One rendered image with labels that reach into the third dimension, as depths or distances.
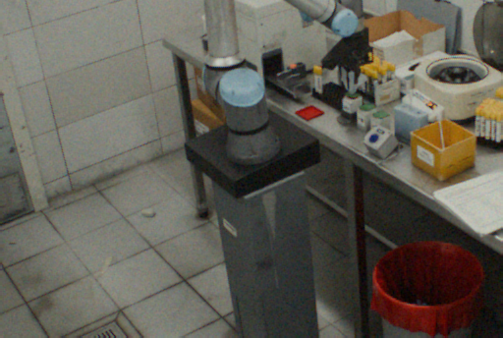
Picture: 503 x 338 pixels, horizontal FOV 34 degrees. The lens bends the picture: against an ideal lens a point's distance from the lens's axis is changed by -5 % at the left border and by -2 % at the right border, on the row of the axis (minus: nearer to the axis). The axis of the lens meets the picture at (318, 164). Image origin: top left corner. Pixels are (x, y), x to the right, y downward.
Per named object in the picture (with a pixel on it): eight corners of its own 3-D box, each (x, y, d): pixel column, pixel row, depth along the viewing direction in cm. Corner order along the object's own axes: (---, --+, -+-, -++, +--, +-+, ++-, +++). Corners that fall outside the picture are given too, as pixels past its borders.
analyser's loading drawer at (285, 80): (260, 79, 287) (259, 65, 285) (276, 73, 291) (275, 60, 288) (295, 98, 273) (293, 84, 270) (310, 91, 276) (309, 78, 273)
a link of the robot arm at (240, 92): (235, 136, 224) (226, 91, 217) (218, 116, 235) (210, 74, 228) (276, 122, 228) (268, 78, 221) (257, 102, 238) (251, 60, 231)
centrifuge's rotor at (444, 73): (423, 86, 266) (423, 66, 263) (462, 75, 272) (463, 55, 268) (451, 104, 254) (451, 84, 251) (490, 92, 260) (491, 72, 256)
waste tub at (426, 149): (410, 163, 237) (409, 132, 232) (445, 147, 243) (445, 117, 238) (440, 183, 227) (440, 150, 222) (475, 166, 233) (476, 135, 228)
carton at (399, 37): (340, 67, 296) (337, 28, 288) (401, 45, 310) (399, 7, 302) (385, 89, 278) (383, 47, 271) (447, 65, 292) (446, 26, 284)
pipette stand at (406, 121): (391, 139, 250) (390, 109, 245) (407, 130, 254) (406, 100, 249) (416, 149, 243) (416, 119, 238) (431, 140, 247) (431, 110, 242)
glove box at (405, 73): (386, 89, 278) (385, 63, 274) (438, 69, 290) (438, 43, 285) (411, 101, 270) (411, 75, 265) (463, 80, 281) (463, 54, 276)
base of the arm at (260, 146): (250, 171, 227) (244, 140, 222) (216, 153, 237) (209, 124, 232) (291, 146, 235) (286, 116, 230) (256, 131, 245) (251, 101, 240)
